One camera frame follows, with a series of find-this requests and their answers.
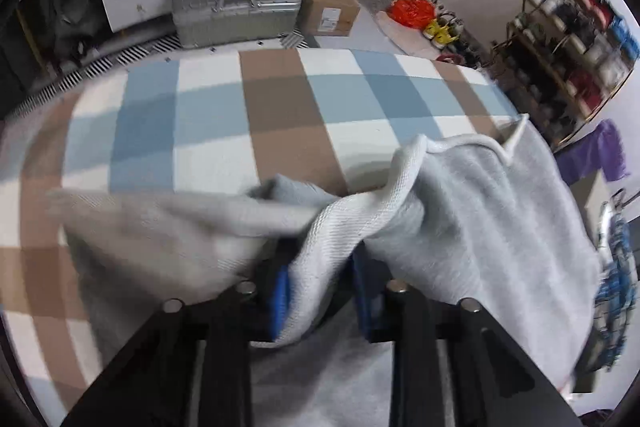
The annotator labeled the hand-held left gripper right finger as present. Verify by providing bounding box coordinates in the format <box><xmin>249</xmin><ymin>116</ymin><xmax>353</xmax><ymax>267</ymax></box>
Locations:
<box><xmin>351</xmin><ymin>252</ymin><xmax>587</xmax><ymax>427</ymax></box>

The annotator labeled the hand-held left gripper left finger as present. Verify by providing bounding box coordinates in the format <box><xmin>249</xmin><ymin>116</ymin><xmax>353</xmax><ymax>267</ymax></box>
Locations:
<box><xmin>60</xmin><ymin>264</ymin><xmax>292</xmax><ymax>427</ymax></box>

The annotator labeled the grey printed hoodie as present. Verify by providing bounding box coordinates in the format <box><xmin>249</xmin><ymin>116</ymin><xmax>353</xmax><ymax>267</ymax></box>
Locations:
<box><xmin>47</xmin><ymin>114</ymin><xmax>603</xmax><ymax>427</ymax></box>

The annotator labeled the checkered blanket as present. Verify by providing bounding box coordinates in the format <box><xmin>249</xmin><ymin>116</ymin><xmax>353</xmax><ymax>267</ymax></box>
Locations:
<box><xmin>0</xmin><ymin>48</ymin><xmax>526</xmax><ymax>418</ymax></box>

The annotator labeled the blue plaid shirt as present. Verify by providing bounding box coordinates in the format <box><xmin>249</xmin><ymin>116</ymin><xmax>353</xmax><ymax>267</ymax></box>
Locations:
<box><xmin>595</xmin><ymin>202</ymin><xmax>639</xmax><ymax>374</ymax></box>

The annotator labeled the fluffy pale rug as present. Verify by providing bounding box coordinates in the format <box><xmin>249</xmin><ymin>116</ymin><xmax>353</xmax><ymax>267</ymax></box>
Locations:
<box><xmin>375</xmin><ymin>9</ymin><xmax>446</xmax><ymax>58</ymax></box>

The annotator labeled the purple cloth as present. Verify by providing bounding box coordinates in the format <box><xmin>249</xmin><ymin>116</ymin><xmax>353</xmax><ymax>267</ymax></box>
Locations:
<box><xmin>555</xmin><ymin>119</ymin><xmax>630</xmax><ymax>182</ymax></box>

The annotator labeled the scattered shoes pile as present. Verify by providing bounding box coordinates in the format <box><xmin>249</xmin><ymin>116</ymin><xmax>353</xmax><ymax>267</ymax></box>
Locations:
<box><xmin>430</xmin><ymin>0</ymin><xmax>497</xmax><ymax>68</ymax></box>

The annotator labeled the yellow shoes pair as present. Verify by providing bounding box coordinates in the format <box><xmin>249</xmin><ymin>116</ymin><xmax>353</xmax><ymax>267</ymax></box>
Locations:
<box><xmin>424</xmin><ymin>19</ymin><xmax>458</xmax><ymax>44</ymax></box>

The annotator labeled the orange plastic bag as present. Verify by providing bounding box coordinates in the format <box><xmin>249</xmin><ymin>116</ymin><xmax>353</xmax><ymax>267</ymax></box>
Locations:
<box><xmin>390</xmin><ymin>0</ymin><xmax>435</xmax><ymax>29</ymax></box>

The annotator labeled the cardboard shipping box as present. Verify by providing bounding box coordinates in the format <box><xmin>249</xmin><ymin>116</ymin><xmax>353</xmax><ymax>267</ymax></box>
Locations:
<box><xmin>300</xmin><ymin>0</ymin><xmax>361</xmax><ymax>36</ymax></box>

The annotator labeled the silver suitcase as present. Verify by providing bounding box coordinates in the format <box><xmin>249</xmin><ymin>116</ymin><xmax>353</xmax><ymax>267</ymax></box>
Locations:
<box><xmin>171</xmin><ymin>0</ymin><xmax>305</xmax><ymax>48</ymax></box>

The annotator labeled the wooden shoe rack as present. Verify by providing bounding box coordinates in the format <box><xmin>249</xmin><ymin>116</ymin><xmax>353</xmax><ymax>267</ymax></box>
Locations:
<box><xmin>492</xmin><ymin>0</ymin><xmax>636</xmax><ymax>148</ymax></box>

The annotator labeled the black bag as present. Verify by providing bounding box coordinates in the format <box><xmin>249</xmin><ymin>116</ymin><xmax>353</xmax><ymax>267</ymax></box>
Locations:
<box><xmin>50</xmin><ymin>0</ymin><xmax>108</xmax><ymax>58</ymax></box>

